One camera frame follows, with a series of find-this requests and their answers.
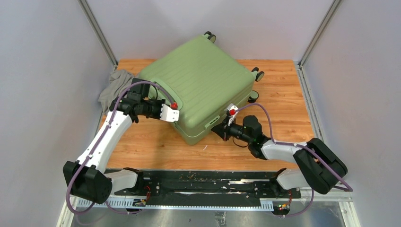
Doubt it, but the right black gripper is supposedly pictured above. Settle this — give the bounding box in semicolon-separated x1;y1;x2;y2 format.
211;116;253;144

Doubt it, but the green suitcase wheel front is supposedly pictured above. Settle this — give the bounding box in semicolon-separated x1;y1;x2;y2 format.
247;90;259;104

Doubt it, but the green suitcase wheel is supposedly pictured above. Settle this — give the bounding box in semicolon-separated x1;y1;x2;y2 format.
247;90;259;104
203;31;217;43

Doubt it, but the green suitcase blue lining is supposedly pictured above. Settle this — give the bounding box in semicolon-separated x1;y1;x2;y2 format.
138;35;255;145

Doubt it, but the green suitcase wheel lid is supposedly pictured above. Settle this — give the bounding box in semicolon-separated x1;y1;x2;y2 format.
251;67;265;82

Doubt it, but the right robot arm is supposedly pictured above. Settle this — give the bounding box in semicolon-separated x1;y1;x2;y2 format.
211;115;348;198

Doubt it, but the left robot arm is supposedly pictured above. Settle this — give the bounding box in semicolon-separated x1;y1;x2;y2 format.
63;78;179;205

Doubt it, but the crumpled grey-green cloth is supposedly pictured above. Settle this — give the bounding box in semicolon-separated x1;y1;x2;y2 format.
98;70;134;115

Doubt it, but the green suitcase wheel rear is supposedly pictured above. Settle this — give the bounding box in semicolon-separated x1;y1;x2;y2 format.
203;31;217;43

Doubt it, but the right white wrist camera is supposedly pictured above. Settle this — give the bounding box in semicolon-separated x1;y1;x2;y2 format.
227;104;239;126

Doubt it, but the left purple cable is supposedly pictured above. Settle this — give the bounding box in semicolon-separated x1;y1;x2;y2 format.
65;80;179;216

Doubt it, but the purple cable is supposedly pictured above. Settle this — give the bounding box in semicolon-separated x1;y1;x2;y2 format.
228;103;354;218
65;80;179;216

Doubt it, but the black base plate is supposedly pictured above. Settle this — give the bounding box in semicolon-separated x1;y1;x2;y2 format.
114;170;302;208

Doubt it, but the aluminium frame rail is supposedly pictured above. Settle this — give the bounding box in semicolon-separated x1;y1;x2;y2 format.
57;171;360;227

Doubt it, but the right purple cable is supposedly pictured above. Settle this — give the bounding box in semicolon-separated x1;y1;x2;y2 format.
228;103;354;218

